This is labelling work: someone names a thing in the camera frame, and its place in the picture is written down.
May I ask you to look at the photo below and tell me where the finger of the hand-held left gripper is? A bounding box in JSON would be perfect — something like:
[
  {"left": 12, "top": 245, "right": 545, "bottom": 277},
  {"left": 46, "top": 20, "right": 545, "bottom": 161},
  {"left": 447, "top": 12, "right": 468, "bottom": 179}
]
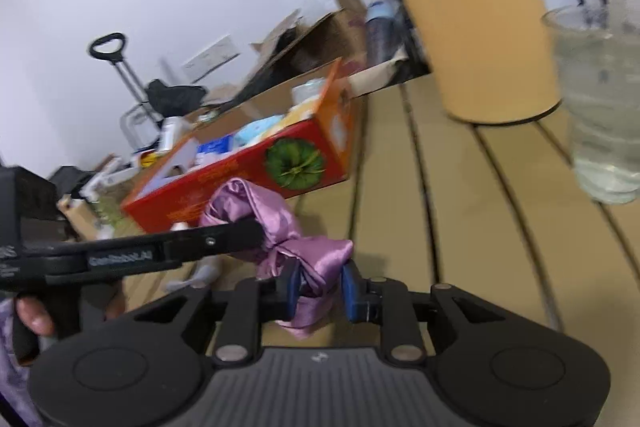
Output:
[{"left": 45, "top": 217, "right": 266, "bottom": 286}]

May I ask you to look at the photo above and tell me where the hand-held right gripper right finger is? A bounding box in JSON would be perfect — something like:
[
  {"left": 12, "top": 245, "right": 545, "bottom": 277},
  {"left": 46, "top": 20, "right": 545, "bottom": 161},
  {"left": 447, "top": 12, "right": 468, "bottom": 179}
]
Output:
[{"left": 341, "top": 260, "right": 507, "bottom": 363}]

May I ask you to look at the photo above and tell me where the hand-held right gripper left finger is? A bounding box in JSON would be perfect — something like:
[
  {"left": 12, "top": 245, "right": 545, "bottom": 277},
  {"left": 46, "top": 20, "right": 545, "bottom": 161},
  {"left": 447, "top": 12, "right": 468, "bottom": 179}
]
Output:
[{"left": 133, "top": 259, "right": 304, "bottom": 363}]

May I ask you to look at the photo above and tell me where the purple satin cloth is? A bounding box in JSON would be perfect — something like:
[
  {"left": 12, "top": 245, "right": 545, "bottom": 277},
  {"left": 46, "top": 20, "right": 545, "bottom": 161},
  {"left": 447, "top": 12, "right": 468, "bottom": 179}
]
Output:
[{"left": 200, "top": 178, "right": 354, "bottom": 341}]

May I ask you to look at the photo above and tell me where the orange printed cardboard box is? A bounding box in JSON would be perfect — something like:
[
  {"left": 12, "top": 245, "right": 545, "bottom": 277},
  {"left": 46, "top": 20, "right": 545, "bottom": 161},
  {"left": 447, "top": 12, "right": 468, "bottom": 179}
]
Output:
[{"left": 120, "top": 57, "right": 354, "bottom": 236}]

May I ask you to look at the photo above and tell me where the person's left hand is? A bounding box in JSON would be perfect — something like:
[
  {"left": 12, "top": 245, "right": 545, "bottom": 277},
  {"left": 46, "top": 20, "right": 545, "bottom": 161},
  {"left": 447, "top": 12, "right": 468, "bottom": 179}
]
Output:
[{"left": 14, "top": 295, "right": 57, "bottom": 338}]

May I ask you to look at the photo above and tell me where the black pouch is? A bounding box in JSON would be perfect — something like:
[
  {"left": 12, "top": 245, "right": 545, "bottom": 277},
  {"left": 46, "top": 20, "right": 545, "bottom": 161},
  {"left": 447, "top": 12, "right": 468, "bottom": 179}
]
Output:
[{"left": 49, "top": 165, "right": 97, "bottom": 198}]

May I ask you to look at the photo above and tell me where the white plastic container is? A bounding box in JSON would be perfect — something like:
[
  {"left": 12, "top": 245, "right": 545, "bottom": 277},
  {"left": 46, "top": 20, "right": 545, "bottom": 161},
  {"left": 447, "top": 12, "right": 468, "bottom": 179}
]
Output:
[{"left": 159, "top": 116, "right": 194, "bottom": 156}]

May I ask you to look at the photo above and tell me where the light blue packet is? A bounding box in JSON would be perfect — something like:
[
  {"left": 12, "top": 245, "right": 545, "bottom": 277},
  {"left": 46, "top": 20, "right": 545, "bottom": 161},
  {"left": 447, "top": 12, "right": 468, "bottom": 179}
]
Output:
[{"left": 234, "top": 114, "right": 287, "bottom": 148}]

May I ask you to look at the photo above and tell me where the black garment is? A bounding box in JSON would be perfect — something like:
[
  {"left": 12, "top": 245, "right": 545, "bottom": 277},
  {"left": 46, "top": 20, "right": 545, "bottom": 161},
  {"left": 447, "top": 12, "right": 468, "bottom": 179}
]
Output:
[{"left": 146, "top": 79, "right": 207, "bottom": 118}]

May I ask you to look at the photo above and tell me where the metal hand trolley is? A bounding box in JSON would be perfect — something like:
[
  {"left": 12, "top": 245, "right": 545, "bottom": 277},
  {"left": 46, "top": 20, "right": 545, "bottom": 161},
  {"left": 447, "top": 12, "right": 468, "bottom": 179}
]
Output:
[{"left": 88, "top": 32, "right": 167, "bottom": 148}]

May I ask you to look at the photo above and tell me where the flat cardboard piece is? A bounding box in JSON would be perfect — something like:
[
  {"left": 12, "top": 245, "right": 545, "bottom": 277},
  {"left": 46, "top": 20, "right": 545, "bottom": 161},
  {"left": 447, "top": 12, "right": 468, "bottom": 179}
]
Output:
[{"left": 347, "top": 56, "right": 432, "bottom": 100}]

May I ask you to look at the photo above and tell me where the open brown cardboard box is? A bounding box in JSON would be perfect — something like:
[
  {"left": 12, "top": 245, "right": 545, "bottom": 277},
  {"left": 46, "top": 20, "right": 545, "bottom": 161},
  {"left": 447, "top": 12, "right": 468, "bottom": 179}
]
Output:
[{"left": 249, "top": 0, "right": 369, "bottom": 84}]

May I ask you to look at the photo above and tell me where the tan cylindrical container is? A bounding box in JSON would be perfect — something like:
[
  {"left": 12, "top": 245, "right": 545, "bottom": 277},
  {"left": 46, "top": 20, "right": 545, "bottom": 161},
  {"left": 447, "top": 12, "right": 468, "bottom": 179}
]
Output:
[{"left": 375, "top": 0, "right": 562, "bottom": 126}]

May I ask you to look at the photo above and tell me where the clear plastic cup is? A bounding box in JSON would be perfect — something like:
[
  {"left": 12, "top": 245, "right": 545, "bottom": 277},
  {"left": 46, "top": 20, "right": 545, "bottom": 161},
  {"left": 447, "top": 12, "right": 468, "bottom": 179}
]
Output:
[{"left": 541, "top": 4, "right": 640, "bottom": 206}]

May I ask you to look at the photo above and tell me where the white wall outlet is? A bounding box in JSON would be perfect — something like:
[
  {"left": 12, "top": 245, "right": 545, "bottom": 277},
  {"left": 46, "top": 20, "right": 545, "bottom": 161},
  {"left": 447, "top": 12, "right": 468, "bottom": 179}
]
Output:
[{"left": 181, "top": 34, "right": 240, "bottom": 80}]

